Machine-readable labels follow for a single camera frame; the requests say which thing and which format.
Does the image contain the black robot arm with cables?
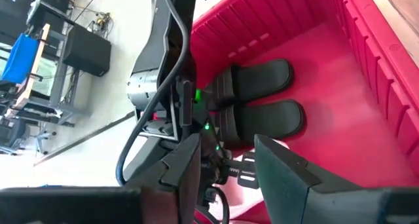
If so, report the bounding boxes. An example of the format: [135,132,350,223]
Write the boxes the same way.
[115,0,191,187]

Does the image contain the black rubber slide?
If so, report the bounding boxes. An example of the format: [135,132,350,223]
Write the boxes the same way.
[214,99,306,150]
[204,58,295,113]

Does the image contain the light wooden plank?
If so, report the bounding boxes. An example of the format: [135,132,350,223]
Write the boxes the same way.
[12,23,52,111]

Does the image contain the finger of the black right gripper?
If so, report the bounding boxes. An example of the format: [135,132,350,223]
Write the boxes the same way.
[228,151,259,189]

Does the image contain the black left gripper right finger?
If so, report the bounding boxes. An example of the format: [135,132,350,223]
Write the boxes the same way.
[253,134,419,224]

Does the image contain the blue-grey metal frame table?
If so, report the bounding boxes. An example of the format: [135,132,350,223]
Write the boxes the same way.
[26,29,91,128]

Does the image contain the pink rubber slide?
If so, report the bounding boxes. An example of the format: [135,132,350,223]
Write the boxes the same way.
[209,174,266,220]

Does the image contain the red plastic bin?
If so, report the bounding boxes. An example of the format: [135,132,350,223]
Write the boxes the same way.
[188,0,419,224]

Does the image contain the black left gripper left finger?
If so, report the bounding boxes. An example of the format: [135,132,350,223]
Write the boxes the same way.
[0,134,202,224]

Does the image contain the black cabinet box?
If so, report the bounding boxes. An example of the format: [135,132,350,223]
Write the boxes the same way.
[62,23,112,77]

